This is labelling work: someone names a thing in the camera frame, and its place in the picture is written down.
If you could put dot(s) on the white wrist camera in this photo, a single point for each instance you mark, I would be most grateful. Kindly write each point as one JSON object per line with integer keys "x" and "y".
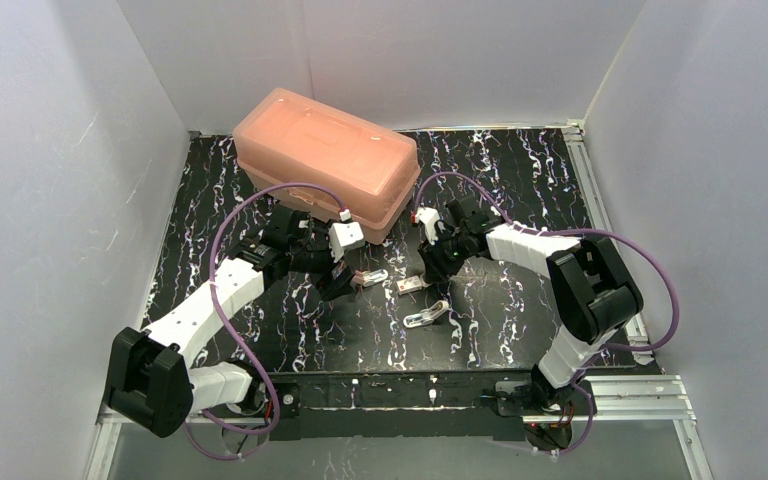
{"x": 344, "y": 235}
{"x": 427, "y": 218}

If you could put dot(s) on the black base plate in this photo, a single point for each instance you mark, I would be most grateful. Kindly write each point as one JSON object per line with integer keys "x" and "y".
{"x": 458, "y": 403}

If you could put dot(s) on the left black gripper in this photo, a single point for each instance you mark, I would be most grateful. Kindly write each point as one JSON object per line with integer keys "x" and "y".
{"x": 334, "y": 277}

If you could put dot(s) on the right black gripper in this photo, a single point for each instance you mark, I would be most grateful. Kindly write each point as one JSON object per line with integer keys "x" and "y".
{"x": 433, "y": 258}

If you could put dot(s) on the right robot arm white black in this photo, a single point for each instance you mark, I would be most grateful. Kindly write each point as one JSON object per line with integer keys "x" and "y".
{"x": 594, "y": 293}

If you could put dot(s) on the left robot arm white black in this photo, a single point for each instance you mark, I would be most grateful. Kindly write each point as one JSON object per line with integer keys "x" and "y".
{"x": 151, "y": 377}

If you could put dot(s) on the pink translucent plastic box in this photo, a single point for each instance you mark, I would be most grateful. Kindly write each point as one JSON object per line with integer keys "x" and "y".
{"x": 322, "y": 154}

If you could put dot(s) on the white mini stapler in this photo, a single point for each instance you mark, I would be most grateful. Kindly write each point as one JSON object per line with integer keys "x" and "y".
{"x": 426, "y": 316}

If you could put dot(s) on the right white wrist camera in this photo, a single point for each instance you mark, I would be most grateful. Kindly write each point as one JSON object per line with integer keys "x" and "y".
{"x": 427, "y": 218}

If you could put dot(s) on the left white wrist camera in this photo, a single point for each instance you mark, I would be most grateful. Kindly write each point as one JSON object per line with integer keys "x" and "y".
{"x": 344, "y": 235}

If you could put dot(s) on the pink mini stapler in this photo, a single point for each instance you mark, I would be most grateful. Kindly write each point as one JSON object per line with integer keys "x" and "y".
{"x": 365, "y": 279}

